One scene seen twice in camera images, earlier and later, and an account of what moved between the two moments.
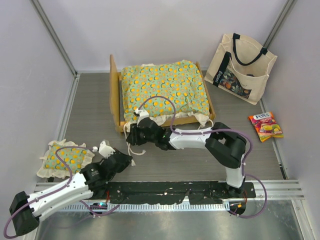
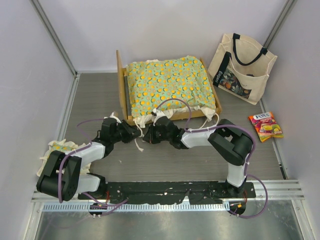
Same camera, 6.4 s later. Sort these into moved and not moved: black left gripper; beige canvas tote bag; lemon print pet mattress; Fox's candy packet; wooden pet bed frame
Moved: black left gripper; wooden pet bed frame; lemon print pet mattress
Not moved: Fox's candy packet; beige canvas tote bag
